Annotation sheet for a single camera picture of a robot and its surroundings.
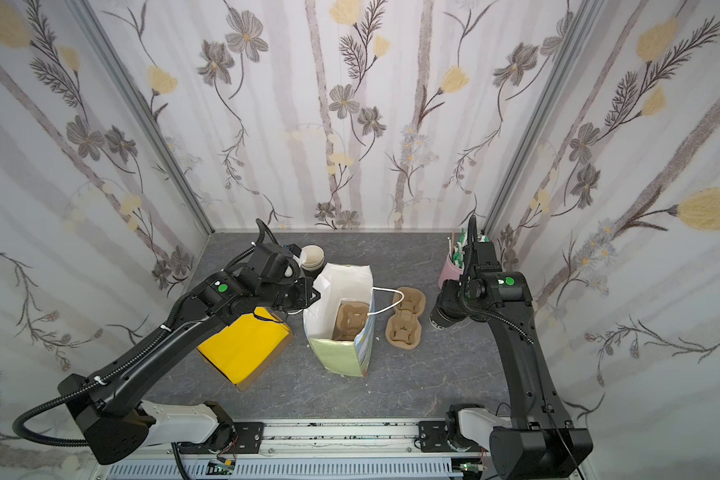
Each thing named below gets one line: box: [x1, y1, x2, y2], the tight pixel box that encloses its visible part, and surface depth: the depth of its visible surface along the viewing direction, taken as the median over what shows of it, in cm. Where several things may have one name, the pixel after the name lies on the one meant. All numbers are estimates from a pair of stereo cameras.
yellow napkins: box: [197, 307, 290, 385], surface depth 86 cm
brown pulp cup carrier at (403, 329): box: [385, 287, 426, 350], surface depth 92 cm
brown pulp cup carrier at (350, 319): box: [331, 300, 370, 341], surface depth 92 cm
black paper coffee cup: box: [428, 307, 463, 330], surface depth 75 cm
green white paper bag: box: [303, 263, 405, 378], surface depth 76 cm
